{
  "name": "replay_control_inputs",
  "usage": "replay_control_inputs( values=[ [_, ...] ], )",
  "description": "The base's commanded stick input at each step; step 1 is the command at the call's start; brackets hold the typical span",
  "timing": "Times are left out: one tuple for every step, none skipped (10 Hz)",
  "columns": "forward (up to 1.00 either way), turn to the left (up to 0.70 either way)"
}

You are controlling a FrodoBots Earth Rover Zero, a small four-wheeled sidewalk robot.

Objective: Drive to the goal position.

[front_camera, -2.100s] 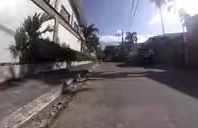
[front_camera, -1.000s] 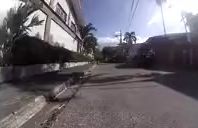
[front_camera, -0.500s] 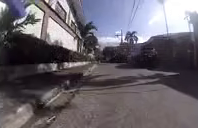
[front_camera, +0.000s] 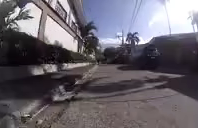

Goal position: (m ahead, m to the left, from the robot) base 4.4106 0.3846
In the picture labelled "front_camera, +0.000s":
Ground leafy palm tree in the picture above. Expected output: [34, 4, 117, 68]
[125, 31, 141, 48]
[0, 0, 35, 44]
[80, 21, 101, 58]

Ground utility pole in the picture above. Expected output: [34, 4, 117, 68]
[116, 29, 125, 47]

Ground pale rubble pile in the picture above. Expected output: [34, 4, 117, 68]
[49, 83, 79, 103]

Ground dark vehicle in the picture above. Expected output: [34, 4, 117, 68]
[138, 44, 162, 70]

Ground grey concrete road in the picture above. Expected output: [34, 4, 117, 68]
[20, 63, 198, 128]

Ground white building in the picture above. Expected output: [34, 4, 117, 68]
[6, 0, 88, 54]

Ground dark green hedge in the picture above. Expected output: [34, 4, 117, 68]
[0, 30, 97, 68]

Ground tall thin palm tree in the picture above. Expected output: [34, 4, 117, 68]
[159, 0, 173, 36]

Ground dark grey pavement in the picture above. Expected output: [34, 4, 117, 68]
[0, 64, 95, 128]

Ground overhead wires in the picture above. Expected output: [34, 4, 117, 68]
[126, 0, 145, 34]

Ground dark boundary wall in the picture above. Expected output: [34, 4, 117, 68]
[149, 32, 198, 74]

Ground low white wall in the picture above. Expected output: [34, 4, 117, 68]
[0, 62, 95, 85]

